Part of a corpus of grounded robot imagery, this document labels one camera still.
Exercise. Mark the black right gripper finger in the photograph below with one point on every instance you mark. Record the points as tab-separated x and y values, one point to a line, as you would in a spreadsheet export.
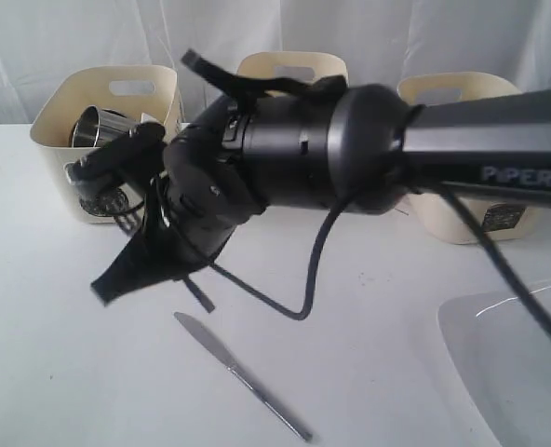
141	264

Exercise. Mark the steel mug with loop handle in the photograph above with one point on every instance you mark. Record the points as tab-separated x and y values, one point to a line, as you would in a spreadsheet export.
97	126

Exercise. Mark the stainless steel table knife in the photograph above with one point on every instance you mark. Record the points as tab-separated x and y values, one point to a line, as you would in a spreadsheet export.
216	348

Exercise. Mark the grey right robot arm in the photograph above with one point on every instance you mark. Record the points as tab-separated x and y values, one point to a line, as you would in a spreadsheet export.
361	149

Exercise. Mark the cream bin with circle mark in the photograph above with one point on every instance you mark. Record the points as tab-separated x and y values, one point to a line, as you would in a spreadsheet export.
131	90

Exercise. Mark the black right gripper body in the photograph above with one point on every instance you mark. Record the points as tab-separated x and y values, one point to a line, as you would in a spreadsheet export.
207	192

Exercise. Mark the large white square plate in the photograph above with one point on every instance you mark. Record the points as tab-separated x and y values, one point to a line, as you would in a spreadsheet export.
504	361

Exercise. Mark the cream bin with triangle mark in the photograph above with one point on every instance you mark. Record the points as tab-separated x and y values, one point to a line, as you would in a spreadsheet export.
304	66

